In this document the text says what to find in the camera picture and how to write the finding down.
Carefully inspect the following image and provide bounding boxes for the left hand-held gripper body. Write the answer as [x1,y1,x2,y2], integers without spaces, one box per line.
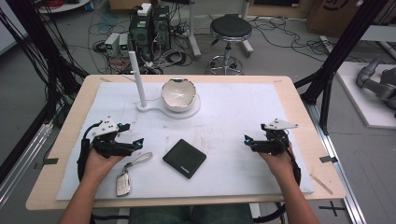
[81,116,135,159]

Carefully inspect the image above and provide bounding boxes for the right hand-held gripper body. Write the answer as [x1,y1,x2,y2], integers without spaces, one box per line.
[261,118,299,157]

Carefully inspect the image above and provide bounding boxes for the person's left hand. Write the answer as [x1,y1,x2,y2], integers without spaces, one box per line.
[83,147,126,185]

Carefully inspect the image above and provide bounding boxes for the person's right hand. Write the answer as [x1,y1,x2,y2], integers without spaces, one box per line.
[257,141,301,185]

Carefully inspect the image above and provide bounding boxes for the white table mat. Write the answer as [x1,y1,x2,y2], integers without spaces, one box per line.
[55,81,315,202]

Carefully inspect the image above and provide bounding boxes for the wooden table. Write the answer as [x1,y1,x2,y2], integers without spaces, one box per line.
[25,74,347,212]

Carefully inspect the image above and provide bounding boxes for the white stand with pole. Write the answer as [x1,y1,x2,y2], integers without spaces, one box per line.
[128,50,202,120]

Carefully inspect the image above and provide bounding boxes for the black square wallet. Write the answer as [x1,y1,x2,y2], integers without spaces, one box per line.
[162,138,207,180]

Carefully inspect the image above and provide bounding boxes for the black tape strip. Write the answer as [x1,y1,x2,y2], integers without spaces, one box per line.
[318,155,339,164]
[33,157,60,171]

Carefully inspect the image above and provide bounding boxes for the tan tape strip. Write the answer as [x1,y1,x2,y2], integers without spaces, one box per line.
[309,173,334,196]

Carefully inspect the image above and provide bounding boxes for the white eggshell-shaped bowl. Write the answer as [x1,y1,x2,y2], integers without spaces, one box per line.
[160,77,197,113]

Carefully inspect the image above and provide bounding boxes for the small grey power unit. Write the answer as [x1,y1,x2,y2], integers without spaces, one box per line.
[119,33,131,52]
[104,32,121,54]

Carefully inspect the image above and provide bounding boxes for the white metal stand leg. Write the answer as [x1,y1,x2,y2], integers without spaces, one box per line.
[238,0,255,59]
[186,0,203,59]

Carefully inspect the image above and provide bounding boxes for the black tape cross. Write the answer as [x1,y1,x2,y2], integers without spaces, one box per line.
[318,200,347,217]

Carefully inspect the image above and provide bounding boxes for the white platform board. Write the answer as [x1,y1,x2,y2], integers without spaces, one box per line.
[335,61,396,131]

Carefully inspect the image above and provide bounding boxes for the person's legs in jeans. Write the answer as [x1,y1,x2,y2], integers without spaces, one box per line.
[128,203,255,224]

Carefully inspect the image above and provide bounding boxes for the black computer tower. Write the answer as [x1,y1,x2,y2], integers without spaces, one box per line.
[128,12,156,63]
[152,4,172,51]

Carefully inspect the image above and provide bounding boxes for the black round stool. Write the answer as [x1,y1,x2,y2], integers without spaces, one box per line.
[207,13,253,76]

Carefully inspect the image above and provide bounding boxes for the white power strip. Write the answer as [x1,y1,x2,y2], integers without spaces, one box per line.
[319,35,336,54]

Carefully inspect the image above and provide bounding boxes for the white box on tower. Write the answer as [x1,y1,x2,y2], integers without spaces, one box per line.
[136,2,153,18]

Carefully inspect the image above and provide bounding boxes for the cardboard box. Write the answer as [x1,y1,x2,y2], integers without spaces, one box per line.
[305,0,364,39]

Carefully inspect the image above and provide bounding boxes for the white round table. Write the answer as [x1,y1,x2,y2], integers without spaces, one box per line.
[36,0,93,15]

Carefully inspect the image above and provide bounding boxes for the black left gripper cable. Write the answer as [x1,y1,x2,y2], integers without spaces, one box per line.
[76,121,104,183]

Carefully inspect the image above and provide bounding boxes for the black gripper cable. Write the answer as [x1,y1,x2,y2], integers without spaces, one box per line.
[252,136,303,224]
[76,121,104,183]

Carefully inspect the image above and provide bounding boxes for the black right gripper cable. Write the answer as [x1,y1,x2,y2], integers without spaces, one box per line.
[252,136,303,224]

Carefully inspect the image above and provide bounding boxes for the silver car key with strap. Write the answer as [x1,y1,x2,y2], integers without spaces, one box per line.
[115,151,155,198]

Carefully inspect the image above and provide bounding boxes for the aluminium rail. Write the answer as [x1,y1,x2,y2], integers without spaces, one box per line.
[0,120,54,210]
[303,102,369,224]

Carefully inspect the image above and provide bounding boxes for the tangle of floor cables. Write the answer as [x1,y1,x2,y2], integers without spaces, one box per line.
[87,8,195,76]

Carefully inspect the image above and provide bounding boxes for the black floor cable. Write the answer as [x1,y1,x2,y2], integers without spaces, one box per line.
[247,15,368,63]

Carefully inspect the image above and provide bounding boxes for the black frame post with cables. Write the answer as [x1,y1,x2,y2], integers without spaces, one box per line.
[0,0,90,185]

